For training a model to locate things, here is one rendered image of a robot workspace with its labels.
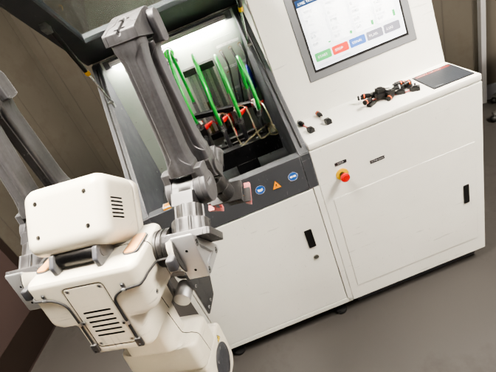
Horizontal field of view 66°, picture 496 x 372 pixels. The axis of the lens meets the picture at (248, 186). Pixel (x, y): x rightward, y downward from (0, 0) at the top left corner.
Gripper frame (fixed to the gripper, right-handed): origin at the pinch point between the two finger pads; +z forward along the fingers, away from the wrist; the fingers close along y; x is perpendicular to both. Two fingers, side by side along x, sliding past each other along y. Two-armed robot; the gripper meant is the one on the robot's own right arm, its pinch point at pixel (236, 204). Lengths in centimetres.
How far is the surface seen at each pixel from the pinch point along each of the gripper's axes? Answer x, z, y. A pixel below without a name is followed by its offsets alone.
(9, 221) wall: -62, 64, 181
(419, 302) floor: 21, 101, -54
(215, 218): -8.6, 23.0, 16.9
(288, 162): -22.0, 17.0, -16.2
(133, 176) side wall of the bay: -25, 4, 43
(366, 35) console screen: -68, 12, -57
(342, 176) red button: -17.3, 29.2, -34.3
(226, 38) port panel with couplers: -86, 5, 0
